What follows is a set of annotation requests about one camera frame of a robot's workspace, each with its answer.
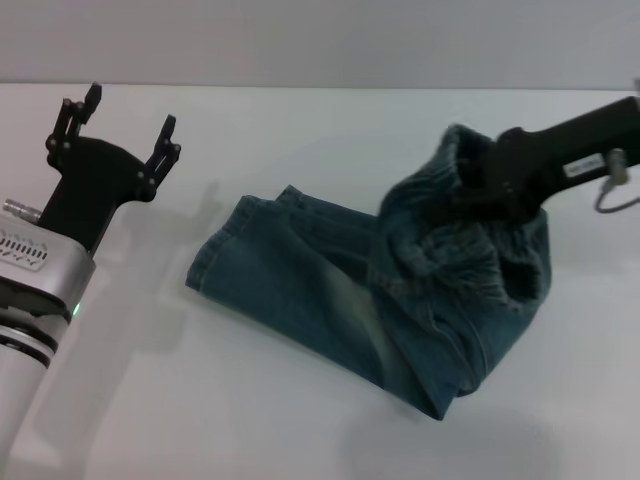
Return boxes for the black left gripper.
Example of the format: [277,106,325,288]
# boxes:
[39,83,182,252]

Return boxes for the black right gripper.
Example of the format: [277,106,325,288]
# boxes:
[427,94,640,227]

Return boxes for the blue denim shorts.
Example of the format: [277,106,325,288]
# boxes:
[185,123,554,421]

